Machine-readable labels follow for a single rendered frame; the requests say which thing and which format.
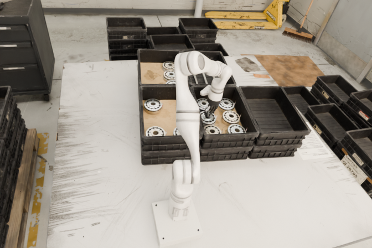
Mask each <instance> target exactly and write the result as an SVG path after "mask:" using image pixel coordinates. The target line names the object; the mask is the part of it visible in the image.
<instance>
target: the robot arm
mask: <svg viewBox="0 0 372 248"><path fill-rule="evenodd" d="M174 72H175V85H176V127H177V129H178V131H179V133H180V134H181V136H182V137H183V139H184V140H185V142H186V144H187V146H188V148H189V150H190V154H191V159H190V160H175V161H174V162H173V165H172V182H171V188H170V197H169V208H168V213H169V216H170V217H171V218H172V219H173V221H181V220H186V219H187V216H188V213H189V207H190V202H191V198H192V194H193V184H198V183H199V181H200V174H201V172H200V154H199V106H198V104H197V102H196V101H195V99H194V97H193V96H192V94H191V92H190V90H189V87H188V76H189V75H197V74H201V73H204V74H206V75H209V76H218V77H216V78H214V79H213V80H212V83H211V86H210V85H208V86H207V87H205V88H204V89H203V90H202V91H201V92H200V94H201V95H202V96H205V95H208V98H207V101H208V103H209V104H208V108H207V109H205V110H204V115H205V116H206V118H210V115H211V113H213V114H214V112H215V111H216V109H217V108H218V106H219V104H220V103H221V99H222V96H223V91H224V87H225V85H226V83H227V81H228V80H229V78H230V77H231V75H232V73H233V70H232V68H231V67H229V66H227V65H226V64H224V63H222V62H220V61H213V60H210V59H209V58H207V57H206V56H205V55H203V54H202V53H200V52H198V51H189V52H185V53H179V54H177V55H176V57H175V61H174ZM209 113H210V114H209Z"/></svg>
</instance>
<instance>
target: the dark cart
mask: <svg viewBox="0 0 372 248"><path fill-rule="evenodd" d="M1 6H3V9H1V10H0V86H10V87H11V89H12V91H11V92H12V93H13V95H12V96H24V95H39V94H44V97H45V100H46V101H49V94H50V93H51V85H52V80H53V72H54V64H55V56H54V52H53V48H52V45H51V41H50V36H49V32H48V27H47V23H46V20H45V15H44V11H43V7H42V3H41V0H12V1H8V2H4V4H2V5H1Z"/></svg>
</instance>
